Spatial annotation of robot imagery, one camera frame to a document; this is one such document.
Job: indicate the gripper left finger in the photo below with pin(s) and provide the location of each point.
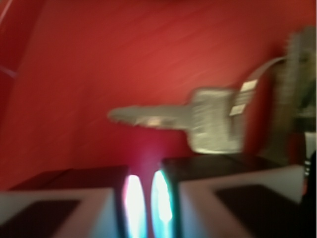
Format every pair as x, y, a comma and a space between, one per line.
105, 202

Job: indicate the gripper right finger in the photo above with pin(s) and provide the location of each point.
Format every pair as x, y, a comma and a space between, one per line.
226, 196

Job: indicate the bunch of silver keys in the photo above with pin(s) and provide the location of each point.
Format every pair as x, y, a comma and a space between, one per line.
214, 119

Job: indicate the red plastic tray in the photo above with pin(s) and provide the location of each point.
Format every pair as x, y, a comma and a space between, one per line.
86, 57

